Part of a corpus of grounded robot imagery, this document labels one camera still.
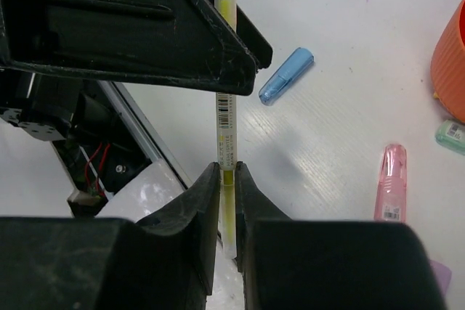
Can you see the orange round desk organizer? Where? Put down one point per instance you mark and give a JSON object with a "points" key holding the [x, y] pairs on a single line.
{"points": [[447, 65]]}

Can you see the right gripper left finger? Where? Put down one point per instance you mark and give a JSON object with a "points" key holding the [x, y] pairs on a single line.
{"points": [[163, 261]]}

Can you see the blue translucent correction tape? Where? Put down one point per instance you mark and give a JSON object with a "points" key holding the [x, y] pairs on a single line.
{"points": [[295, 66]]}

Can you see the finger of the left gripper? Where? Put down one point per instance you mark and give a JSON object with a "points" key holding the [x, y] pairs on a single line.
{"points": [[181, 43], [253, 39]]}

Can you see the pink purple highlighter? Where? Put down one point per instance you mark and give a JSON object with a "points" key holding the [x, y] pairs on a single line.
{"points": [[443, 275]]}

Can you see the green translucent correction tape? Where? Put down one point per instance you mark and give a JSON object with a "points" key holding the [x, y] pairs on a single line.
{"points": [[450, 135]]}

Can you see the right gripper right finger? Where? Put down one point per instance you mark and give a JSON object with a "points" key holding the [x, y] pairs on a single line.
{"points": [[295, 264]]}

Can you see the pink translucent correction tape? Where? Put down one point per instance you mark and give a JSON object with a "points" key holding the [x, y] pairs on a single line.
{"points": [[392, 187]]}

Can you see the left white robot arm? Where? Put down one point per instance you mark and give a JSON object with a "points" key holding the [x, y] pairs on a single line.
{"points": [[52, 108]]}

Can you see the yellow thin highlighter pen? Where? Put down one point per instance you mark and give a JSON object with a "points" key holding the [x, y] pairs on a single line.
{"points": [[226, 147]]}

